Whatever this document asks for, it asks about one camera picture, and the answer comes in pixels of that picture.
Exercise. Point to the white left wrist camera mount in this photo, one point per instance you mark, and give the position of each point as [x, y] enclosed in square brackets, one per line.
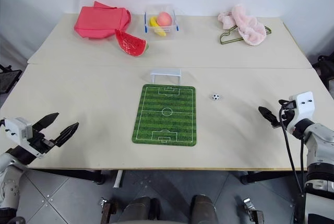
[18, 128]

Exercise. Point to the red folded cloth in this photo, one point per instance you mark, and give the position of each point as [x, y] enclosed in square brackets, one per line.
[100, 21]

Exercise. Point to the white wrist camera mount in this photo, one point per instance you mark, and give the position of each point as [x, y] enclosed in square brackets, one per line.
[18, 128]
[304, 106]

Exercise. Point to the pink peach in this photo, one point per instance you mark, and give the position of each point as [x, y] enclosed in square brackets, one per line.
[164, 18]

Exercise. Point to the white toy goal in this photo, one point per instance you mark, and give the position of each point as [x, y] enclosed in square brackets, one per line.
[165, 74]

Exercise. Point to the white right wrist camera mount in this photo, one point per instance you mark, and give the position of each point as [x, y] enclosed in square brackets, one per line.
[304, 106]

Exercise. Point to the miniature soccer ball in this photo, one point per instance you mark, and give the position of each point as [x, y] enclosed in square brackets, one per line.
[215, 97]

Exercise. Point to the black stand foot with caster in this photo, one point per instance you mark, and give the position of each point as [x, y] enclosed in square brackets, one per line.
[108, 211]
[254, 212]

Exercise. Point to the black table frame bar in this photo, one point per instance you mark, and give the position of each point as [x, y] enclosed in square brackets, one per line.
[75, 175]
[271, 175]

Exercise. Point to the red watermelon slice toy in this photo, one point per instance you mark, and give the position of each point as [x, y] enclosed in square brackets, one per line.
[130, 43]

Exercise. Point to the yellow banana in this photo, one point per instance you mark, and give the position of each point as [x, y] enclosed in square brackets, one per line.
[160, 32]
[153, 22]

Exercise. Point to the fluffy pink towel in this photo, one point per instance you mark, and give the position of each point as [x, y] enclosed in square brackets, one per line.
[248, 26]

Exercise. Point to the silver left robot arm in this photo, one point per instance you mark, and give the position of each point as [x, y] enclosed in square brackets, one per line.
[7, 179]

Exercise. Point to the green soccer field mat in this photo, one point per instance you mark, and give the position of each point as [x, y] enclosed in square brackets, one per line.
[165, 115]

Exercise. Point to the dark rounded robot leg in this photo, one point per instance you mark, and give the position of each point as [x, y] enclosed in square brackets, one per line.
[204, 209]
[141, 211]

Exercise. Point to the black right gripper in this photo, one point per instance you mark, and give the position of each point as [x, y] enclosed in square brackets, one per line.
[288, 115]

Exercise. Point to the black chair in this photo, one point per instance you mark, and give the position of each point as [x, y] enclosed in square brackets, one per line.
[324, 68]
[9, 77]

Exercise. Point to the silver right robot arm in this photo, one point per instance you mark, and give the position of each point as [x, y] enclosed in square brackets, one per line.
[319, 156]

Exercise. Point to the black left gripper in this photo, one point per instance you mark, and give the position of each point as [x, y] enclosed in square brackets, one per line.
[41, 143]

